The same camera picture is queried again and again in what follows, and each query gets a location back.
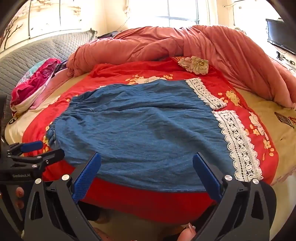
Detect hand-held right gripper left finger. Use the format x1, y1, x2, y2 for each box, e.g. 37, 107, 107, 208
24, 152, 102, 241

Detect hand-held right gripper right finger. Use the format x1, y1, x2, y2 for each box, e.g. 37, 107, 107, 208
192, 152, 271, 241

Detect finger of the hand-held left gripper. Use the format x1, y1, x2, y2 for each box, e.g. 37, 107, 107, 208
7, 141, 44, 155
8, 149, 65, 169

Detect blue denim pants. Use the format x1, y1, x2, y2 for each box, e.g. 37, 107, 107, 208
46, 77, 264, 193

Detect person's left hand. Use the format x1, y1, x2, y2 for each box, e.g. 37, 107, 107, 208
13, 185, 26, 210

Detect person's right hand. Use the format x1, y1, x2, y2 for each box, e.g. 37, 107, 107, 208
179, 222, 197, 241

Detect pink patterned blanket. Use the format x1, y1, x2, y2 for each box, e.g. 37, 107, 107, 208
10, 58, 62, 114

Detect pink pillow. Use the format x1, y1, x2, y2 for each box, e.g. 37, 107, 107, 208
30, 68, 73, 109

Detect beige bed sheet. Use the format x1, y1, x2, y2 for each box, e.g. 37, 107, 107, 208
5, 76, 296, 186

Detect grey quilted headboard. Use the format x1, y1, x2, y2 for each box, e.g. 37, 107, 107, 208
0, 29, 96, 130

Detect red floral blanket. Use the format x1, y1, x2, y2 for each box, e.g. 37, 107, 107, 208
22, 56, 278, 224

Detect white wardrobe with branch print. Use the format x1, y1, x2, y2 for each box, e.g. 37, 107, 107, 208
0, 0, 105, 50

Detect salmon pink comforter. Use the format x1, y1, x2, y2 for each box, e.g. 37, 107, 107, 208
67, 25, 296, 109

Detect black television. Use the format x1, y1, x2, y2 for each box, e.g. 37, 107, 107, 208
265, 19, 296, 55

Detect window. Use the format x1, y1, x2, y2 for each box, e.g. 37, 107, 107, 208
129, 0, 211, 28

